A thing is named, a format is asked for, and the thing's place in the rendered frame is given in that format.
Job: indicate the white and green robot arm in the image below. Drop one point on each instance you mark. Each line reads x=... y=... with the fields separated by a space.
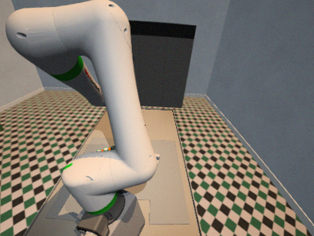
x=54 y=39

